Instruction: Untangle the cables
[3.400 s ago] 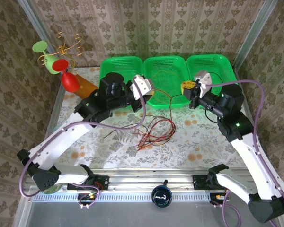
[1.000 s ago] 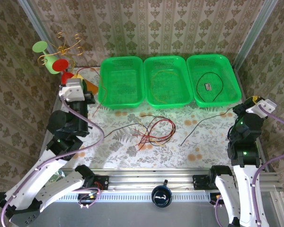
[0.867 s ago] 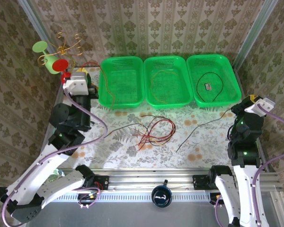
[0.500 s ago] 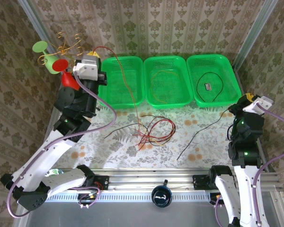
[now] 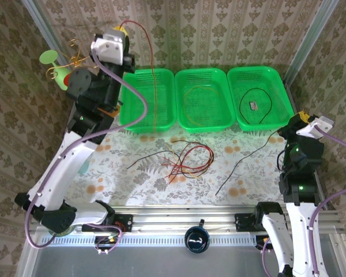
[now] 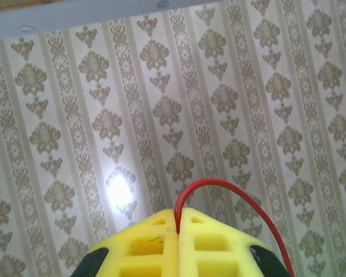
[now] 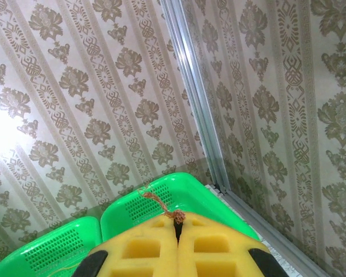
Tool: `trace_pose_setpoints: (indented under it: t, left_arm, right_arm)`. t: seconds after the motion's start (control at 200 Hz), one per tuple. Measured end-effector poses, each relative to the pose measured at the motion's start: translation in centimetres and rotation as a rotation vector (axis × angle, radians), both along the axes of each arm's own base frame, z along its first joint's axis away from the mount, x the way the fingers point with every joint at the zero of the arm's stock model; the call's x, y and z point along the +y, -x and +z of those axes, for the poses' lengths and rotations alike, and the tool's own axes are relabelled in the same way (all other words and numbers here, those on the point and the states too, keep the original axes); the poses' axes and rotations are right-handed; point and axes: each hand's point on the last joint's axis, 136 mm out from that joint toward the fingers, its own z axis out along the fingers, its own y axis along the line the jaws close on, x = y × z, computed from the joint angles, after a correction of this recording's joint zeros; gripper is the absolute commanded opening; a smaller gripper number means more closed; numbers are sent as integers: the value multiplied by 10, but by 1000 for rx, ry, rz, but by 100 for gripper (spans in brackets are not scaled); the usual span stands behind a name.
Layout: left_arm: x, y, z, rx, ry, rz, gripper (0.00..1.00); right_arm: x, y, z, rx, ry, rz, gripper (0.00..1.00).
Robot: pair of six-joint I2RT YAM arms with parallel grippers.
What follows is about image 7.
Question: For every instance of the aluminium frame post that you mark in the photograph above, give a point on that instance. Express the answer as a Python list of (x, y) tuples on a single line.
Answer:
[(190, 86)]

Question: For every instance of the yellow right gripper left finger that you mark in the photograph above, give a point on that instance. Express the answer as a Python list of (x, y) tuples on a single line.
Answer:
[(138, 254)]

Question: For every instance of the aluminium table side rail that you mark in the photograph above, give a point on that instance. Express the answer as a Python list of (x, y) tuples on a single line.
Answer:
[(276, 233)]

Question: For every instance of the floral table cloth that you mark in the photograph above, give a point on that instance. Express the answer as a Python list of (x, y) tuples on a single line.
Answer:
[(285, 267)]

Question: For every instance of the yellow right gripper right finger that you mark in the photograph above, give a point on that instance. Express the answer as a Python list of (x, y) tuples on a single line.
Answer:
[(219, 254)]

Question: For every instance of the green perforated plastic basket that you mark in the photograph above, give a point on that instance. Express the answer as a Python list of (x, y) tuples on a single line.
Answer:
[(190, 190), (31, 259)]

